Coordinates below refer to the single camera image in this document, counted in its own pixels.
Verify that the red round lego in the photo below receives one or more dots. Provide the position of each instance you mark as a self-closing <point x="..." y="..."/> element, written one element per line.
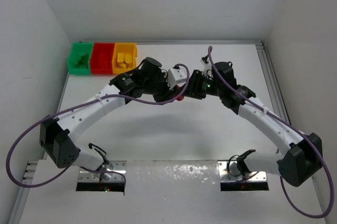
<point x="182" y="96"/>

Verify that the metal base plate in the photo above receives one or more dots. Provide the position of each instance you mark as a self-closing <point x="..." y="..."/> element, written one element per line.
<point x="112" y="172"/>
<point x="229" y="173"/>

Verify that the red plastic bin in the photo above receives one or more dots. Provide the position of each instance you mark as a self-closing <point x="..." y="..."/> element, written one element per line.
<point x="97" y="49"/>

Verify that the pale yellow curved lego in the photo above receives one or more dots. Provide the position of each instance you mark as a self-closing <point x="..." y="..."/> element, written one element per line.
<point x="120" y="60"/>

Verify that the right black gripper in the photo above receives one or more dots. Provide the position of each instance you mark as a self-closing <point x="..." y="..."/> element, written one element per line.
<point x="195" y="85"/>

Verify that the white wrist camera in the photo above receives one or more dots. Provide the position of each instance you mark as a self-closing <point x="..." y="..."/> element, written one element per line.
<point x="206" y="63"/>
<point x="176" y="77"/>

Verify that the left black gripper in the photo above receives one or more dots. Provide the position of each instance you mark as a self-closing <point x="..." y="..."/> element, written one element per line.
<point x="163" y="94"/>

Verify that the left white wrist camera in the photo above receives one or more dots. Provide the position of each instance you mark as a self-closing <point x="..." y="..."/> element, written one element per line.
<point x="176" y="77"/>

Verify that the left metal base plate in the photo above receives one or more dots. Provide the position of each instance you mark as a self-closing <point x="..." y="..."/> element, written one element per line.
<point x="112" y="172"/>

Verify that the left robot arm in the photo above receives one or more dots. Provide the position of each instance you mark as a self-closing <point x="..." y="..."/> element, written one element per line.
<point x="58" y="135"/>

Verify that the yellow butterfly round lego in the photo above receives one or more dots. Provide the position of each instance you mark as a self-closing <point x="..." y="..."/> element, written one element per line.
<point x="128" y="60"/>

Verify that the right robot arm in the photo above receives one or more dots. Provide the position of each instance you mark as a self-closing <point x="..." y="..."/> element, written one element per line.
<point x="296" y="160"/>

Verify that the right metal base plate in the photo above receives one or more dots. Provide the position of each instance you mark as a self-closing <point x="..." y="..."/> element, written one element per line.
<point x="229" y="173"/>

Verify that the green plastic bin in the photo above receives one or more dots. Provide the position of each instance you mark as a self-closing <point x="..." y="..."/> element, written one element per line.
<point x="77" y="50"/>

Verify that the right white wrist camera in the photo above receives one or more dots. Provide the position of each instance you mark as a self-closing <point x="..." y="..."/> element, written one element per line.
<point x="206" y="63"/>

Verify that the yellow plastic bin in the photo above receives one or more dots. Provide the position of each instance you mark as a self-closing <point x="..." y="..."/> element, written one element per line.
<point x="126" y="48"/>

